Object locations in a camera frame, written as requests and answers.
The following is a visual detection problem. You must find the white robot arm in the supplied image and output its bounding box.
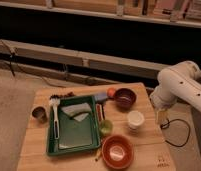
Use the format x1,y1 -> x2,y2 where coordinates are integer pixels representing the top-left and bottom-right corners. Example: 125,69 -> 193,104
150,61 -> 201,125

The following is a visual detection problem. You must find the white paper cup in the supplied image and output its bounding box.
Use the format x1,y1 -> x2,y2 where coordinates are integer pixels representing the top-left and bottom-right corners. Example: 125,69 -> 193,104
127,110 -> 145,130

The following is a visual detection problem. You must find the small green cup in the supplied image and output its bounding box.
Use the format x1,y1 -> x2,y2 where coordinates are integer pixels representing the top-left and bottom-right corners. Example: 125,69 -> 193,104
99,120 -> 113,136

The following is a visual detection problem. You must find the small metal cup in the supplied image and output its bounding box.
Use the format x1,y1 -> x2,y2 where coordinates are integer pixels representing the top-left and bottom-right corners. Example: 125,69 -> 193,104
32,106 -> 47,123

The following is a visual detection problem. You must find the dark maroon bowl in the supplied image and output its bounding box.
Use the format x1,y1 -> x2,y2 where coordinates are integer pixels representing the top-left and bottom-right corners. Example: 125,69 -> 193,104
114,88 -> 137,110

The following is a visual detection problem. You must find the orange ball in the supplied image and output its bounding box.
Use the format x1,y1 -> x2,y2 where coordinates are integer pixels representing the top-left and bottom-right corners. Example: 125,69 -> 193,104
107,88 -> 116,98

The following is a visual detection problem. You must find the orange-brown bowl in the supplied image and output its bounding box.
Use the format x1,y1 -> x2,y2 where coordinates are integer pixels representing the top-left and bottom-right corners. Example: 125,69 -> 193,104
101,135 -> 134,170

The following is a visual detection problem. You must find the red marker pen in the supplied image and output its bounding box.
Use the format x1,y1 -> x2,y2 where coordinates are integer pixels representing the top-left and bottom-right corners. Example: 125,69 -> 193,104
96,104 -> 104,121

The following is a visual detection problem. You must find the blue-grey block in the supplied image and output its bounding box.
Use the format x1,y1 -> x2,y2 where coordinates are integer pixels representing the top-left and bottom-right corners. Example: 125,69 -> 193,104
94,92 -> 108,102

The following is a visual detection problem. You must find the yellow small item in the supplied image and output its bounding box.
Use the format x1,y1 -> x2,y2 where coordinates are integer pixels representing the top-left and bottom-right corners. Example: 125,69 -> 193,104
95,151 -> 102,162

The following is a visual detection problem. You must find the white folded cloth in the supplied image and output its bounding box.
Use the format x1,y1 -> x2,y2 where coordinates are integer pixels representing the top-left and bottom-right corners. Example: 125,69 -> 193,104
61,103 -> 91,122

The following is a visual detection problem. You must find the green plastic tray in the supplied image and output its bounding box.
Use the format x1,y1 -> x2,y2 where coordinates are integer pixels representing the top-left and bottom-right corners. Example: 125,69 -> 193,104
46,95 -> 101,156

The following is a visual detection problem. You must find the dark brown scrubber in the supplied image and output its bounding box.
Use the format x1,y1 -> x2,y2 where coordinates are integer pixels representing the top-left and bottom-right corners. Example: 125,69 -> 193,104
50,92 -> 75,99

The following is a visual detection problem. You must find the black cable on floor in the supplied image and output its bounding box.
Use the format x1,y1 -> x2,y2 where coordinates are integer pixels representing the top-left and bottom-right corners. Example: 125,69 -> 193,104
160,118 -> 192,148

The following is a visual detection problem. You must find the black cable on left wall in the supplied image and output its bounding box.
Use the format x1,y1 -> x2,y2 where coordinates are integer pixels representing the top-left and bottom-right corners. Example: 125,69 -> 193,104
0,34 -> 67,89

